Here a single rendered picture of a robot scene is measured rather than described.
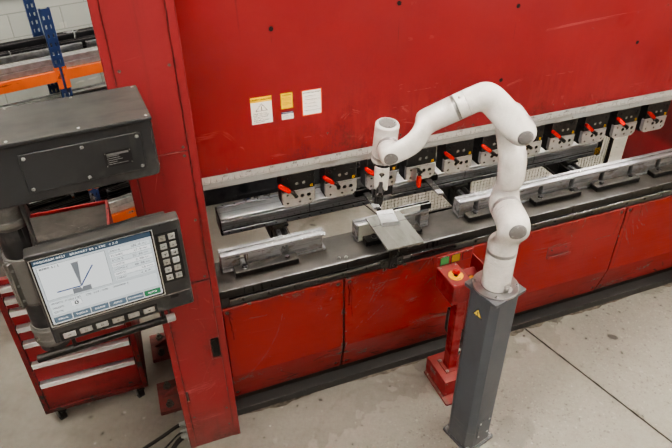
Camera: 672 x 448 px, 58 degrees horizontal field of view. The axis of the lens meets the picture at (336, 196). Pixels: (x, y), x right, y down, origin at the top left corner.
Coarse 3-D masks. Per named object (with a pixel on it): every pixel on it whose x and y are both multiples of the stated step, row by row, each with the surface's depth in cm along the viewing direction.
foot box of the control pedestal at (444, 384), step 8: (440, 352) 333; (432, 360) 329; (432, 368) 327; (440, 368) 324; (432, 376) 330; (440, 376) 320; (448, 376) 320; (432, 384) 329; (440, 384) 322; (448, 384) 318; (440, 392) 323; (448, 392) 322; (448, 400) 320
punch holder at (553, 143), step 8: (568, 120) 300; (576, 120) 302; (544, 128) 305; (552, 128) 299; (560, 128) 301; (568, 128) 303; (544, 136) 306; (552, 136) 302; (568, 136) 305; (544, 144) 308; (552, 144) 304; (560, 144) 306; (568, 144) 308
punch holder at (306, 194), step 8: (280, 176) 258; (288, 176) 258; (296, 176) 260; (304, 176) 261; (312, 176) 263; (288, 184) 261; (296, 184) 262; (304, 184) 264; (280, 192) 267; (296, 192) 264; (304, 192) 266; (312, 192) 267; (280, 200) 270; (288, 200) 265; (296, 200) 266; (304, 200) 268; (312, 200) 269
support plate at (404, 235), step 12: (372, 216) 290; (396, 216) 290; (372, 228) 283; (384, 228) 282; (396, 228) 282; (408, 228) 282; (384, 240) 275; (396, 240) 275; (408, 240) 275; (420, 240) 275
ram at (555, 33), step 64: (192, 0) 207; (256, 0) 214; (320, 0) 223; (384, 0) 232; (448, 0) 241; (512, 0) 252; (576, 0) 263; (640, 0) 276; (192, 64) 218; (256, 64) 227; (320, 64) 236; (384, 64) 246; (448, 64) 257; (512, 64) 269; (576, 64) 283; (640, 64) 297; (256, 128) 241; (320, 128) 252; (448, 128) 276
